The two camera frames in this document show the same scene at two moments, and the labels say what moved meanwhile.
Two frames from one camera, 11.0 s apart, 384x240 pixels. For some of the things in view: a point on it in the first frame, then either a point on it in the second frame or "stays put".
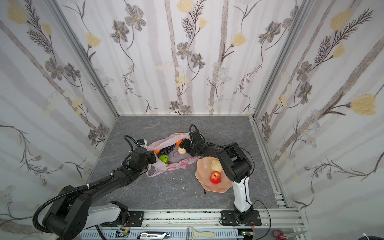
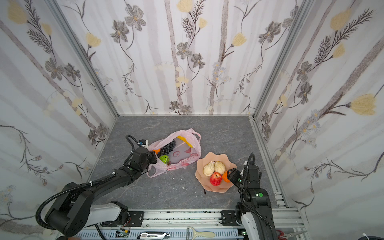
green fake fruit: (164, 158) stays put
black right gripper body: (187, 146) to (234, 175)
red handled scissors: (282, 236) stays put
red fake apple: (215, 177) stays put
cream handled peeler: (199, 234) stays put
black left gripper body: (150, 157) stays put
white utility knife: (153, 235) stays put
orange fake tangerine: (179, 142) to (225, 177)
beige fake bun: (216, 165) to (209, 168)
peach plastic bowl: (203, 171) stays put
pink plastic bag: (177, 161) stays put
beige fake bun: (181, 151) to (219, 167)
